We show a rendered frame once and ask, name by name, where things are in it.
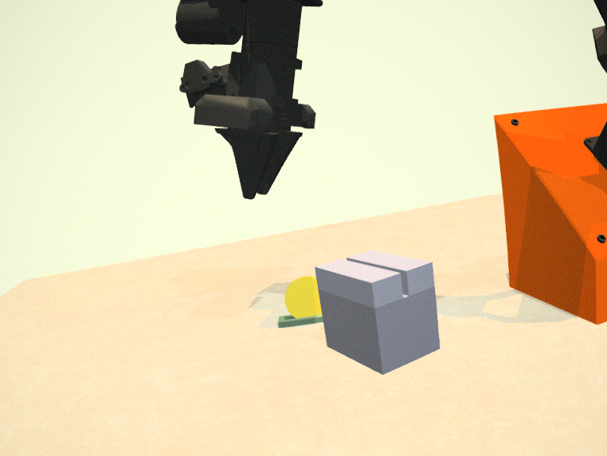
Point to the yellow disc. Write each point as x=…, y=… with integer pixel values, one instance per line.
x=302, y=298

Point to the green flat bar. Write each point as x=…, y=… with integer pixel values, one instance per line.
x=289, y=320

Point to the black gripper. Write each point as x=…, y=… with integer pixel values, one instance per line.
x=257, y=125

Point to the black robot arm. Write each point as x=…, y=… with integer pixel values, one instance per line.
x=223, y=22

